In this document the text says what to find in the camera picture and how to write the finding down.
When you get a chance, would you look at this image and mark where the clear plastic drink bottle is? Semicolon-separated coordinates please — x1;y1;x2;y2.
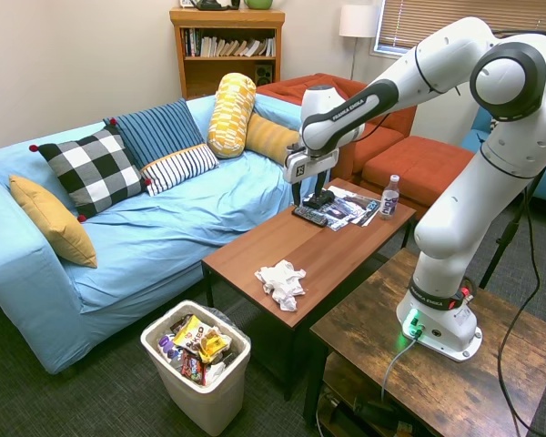
379;174;402;221

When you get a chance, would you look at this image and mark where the beige plastic trash bin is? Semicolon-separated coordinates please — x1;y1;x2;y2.
139;300;253;436

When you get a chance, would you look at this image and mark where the black power strip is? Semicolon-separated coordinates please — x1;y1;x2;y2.
317;390;416;437

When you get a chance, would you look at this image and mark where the black cable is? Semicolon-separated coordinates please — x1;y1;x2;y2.
497;186;543;437

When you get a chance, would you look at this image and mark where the wooden coffee table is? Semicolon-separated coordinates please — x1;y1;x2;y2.
200;178;418;389

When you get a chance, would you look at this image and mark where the mustard yellow pillow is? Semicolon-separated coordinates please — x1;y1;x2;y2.
7;174;99;270

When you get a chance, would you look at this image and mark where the wooden window blind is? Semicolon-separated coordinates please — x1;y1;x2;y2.
374;0;546;54

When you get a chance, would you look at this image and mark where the orange sofa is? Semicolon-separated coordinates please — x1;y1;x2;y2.
256;72;418;184

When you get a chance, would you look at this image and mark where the black white checkered pillow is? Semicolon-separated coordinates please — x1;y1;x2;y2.
27;117;153;224

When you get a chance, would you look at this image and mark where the wooden bookshelf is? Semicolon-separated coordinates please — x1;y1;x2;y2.
168;5;287;102

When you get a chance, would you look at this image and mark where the small black remote control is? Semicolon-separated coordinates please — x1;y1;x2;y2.
303;190;336;211

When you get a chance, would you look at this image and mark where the grey cable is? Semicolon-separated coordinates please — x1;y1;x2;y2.
380;337;420;402

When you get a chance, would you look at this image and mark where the long black remote control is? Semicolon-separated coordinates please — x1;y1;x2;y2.
291;205;329;228

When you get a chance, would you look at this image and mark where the yellow baked chips bag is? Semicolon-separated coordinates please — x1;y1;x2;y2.
172;314;234;364

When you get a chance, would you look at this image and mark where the rustic wooden side table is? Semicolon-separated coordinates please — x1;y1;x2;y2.
308;247;546;437

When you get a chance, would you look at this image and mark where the yellow striped pillow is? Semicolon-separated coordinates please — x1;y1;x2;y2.
244;112;301;167

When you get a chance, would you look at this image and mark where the black tripod stand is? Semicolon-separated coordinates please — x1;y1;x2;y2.
477;161;546;290

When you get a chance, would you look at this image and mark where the glossy magazine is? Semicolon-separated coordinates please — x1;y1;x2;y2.
345;197;380;228
320;184;370;231

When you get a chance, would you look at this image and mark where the light blue sofa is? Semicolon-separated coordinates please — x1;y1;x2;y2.
0;93;311;376

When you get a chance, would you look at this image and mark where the yellow patterned bolster pillow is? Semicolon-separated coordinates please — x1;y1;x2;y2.
206;72;258;159

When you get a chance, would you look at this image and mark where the purple cookie package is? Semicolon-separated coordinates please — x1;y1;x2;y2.
157;333;184;361

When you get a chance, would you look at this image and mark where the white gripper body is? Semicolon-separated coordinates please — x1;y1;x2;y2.
283;144;340;185

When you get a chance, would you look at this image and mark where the white navy striped pillow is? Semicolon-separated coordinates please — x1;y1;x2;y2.
139;143;221;198

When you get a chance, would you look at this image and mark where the orange ottoman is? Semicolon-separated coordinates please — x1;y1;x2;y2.
360;135;477;216

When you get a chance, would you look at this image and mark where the white tissue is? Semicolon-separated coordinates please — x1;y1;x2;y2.
254;259;308;313

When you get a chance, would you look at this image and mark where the white plastic bag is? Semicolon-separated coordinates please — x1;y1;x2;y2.
198;361;228;384

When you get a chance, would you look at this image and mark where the small black speaker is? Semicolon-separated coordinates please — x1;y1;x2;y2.
254;63;275;86

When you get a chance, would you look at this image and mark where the blue striped pillow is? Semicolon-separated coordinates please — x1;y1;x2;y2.
103;98;207;170

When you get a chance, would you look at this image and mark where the row of books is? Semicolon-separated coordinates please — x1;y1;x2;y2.
181;27;277;59

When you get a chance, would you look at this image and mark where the white floor lamp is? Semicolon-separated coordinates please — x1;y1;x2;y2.
338;4;377;82

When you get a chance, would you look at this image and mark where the red snack bag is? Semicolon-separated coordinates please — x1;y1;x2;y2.
180;350;209;376

